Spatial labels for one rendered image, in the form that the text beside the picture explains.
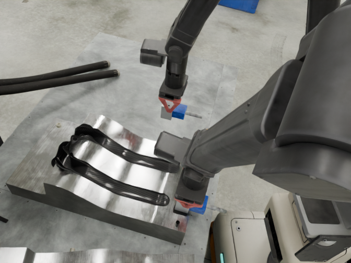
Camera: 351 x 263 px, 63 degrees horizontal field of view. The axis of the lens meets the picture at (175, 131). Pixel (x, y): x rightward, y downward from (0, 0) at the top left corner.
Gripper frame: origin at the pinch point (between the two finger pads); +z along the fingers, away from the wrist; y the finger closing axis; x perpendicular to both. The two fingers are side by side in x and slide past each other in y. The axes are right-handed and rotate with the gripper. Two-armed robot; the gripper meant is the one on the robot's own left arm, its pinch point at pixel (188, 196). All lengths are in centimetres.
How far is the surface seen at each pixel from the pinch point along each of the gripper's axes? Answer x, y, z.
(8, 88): -64, -18, 2
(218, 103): 2, -52, 16
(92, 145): -29.6, -6.7, 0.6
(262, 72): 40, -199, 102
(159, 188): -8.1, -2.2, 4.8
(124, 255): -10.8, 17.1, 4.2
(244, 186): 36, -68, 96
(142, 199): -11.6, 2.1, 5.2
